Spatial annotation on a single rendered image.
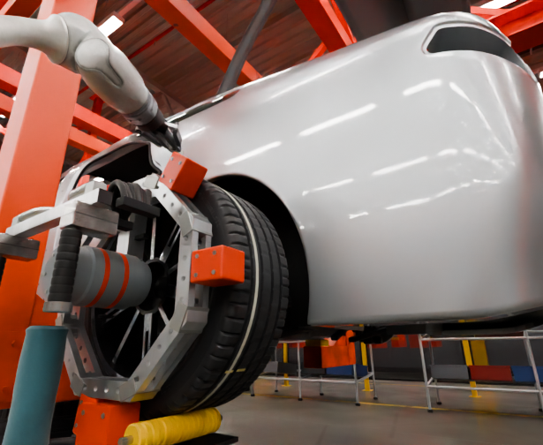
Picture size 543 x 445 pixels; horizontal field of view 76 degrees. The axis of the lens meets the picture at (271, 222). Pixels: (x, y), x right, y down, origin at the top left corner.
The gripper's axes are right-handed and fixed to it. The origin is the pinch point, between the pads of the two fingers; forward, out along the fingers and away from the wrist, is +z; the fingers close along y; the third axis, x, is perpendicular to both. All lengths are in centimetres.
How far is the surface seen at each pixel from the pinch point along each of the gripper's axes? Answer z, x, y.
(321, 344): 202, -62, 40
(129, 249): -10.0, -34.0, -3.5
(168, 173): -16.5, -15.6, 7.5
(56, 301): -38, -49, 3
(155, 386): -13, -65, 11
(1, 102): 121, 117, -230
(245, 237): -11.7, -30.6, 27.8
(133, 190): -26.8, -24.4, 5.8
